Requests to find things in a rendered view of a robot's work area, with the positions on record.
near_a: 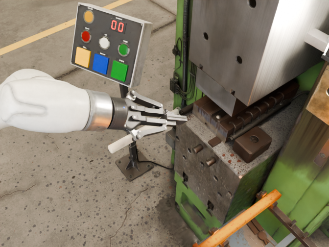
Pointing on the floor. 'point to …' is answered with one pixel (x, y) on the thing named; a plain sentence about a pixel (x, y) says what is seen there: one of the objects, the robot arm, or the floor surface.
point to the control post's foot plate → (126, 166)
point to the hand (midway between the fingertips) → (174, 119)
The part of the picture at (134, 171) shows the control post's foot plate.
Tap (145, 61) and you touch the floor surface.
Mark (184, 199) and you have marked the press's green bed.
